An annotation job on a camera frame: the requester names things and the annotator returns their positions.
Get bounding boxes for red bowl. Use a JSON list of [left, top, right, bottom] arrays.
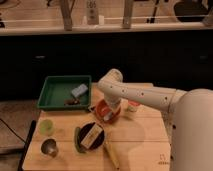
[[95, 99, 121, 123]]

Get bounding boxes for white towel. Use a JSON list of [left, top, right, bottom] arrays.
[[103, 112, 113, 121]]

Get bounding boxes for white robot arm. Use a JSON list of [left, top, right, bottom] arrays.
[[98, 69, 213, 171]]

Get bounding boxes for small white orange-lidded jar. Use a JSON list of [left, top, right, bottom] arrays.
[[127, 101, 140, 112]]

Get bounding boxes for blue sponge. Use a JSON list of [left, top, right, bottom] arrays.
[[71, 84, 88, 98]]

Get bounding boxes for wooden block on plate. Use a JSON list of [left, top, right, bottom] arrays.
[[81, 124, 103, 149]]

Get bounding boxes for brown item in tray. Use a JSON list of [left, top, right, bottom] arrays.
[[64, 99, 80, 105]]

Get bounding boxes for yellow wooden utensil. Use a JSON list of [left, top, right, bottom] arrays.
[[104, 141, 120, 170]]

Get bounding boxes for green plastic tray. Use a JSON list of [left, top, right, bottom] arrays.
[[37, 75, 92, 111]]

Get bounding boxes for green plastic cup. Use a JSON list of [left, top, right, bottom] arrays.
[[39, 119, 54, 136]]

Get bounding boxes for metal cup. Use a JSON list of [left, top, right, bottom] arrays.
[[41, 139, 58, 157]]

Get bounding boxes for white device on shelf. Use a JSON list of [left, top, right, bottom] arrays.
[[84, 0, 104, 25]]

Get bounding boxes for wooden shelf board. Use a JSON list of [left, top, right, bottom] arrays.
[[0, 22, 213, 36]]

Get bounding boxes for right wooden shelf post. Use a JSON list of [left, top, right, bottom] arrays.
[[122, 0, 134, 29]]

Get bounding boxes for wooden shelf post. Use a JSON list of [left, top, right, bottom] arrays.
[[122, 0, 134, 29], [59, 0, 72, 31]]

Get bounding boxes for left wooden shelf post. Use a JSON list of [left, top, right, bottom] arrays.
[[59, 0, 72, 31]]

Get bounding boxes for black cable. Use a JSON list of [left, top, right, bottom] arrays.
[[0, 118, 27, 145]]

